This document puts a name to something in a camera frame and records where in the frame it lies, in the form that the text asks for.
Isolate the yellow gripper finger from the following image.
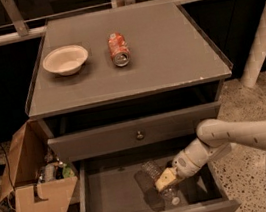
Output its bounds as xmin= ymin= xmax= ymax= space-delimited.
xmin=155 ymin=167 xmax=183 ymax=192

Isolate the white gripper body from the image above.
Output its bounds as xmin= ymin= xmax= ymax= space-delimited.
xmin=172 ymin=139 xmax=231 ymax=179

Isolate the clear plastic water bottle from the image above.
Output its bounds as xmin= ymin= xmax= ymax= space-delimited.
xmin=141 ymin=160 xmax=180 ymax=206

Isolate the grey top drawer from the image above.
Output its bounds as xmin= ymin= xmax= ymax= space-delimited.
xmin=48 ymin=101 xmax=220 ymax=162

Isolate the grey open middle drawer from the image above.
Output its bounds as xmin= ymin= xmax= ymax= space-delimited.
xmin=79 ymin=136 xmax=240 ymax=212

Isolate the grey drawer cabinet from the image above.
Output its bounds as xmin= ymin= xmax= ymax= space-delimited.
xmin=10 ymin=0 xmax=246 ymax=178

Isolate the clutter inside cardboard box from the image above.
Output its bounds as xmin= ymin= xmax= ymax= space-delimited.
xmin=37 ymin=148 xmax=75 ymax=184

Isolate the open cardboard box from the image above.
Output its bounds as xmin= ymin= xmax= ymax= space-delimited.
xmin=0 ymin=120 xmax=78 ymax=212

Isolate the orange soda can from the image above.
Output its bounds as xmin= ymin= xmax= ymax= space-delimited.
xmin=107 ymin=33 xmax=131 ymax=67

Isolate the white paper bowl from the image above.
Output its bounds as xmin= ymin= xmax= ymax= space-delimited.
xmin=43 ymin=45 xmax=88 ymax=76

